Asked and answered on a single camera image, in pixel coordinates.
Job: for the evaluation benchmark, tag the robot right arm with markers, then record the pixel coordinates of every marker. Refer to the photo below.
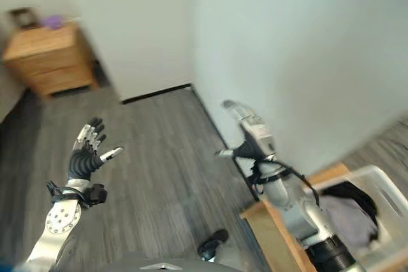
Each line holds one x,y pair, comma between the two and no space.
298,208

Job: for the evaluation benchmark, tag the robot grey torso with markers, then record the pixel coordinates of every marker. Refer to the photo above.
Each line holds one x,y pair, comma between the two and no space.
169,262

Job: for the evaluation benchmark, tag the wooden nightstand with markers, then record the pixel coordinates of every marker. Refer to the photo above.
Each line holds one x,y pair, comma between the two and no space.
48,58

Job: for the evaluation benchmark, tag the purple item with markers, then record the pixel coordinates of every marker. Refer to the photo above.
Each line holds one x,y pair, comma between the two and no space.
52,22

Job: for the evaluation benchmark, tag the robot dark foot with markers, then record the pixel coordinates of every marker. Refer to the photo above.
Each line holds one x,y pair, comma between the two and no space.
213,244

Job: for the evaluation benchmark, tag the grey garment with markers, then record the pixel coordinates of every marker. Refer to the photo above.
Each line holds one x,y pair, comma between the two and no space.
349,221

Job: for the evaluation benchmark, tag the white plastic laundry basket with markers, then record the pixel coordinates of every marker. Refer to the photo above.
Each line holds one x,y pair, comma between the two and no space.
390,208

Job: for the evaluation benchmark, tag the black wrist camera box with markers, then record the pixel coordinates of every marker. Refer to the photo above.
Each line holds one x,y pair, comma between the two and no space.
96,195

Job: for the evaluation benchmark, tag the low wooden table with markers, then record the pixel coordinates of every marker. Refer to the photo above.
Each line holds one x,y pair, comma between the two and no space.
271,233

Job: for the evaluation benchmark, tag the dark picture frame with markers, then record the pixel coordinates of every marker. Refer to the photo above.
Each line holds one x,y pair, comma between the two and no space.
23,16

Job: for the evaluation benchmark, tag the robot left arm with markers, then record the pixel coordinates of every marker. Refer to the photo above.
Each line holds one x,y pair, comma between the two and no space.
59,221

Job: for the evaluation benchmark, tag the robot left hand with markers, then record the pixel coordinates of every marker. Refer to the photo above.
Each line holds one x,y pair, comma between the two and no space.
81,162

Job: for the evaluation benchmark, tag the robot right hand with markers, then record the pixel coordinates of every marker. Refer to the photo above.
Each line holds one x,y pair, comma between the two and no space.
259,139

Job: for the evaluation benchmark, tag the black garment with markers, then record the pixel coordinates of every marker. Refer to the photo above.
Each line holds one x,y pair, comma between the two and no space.
357,195

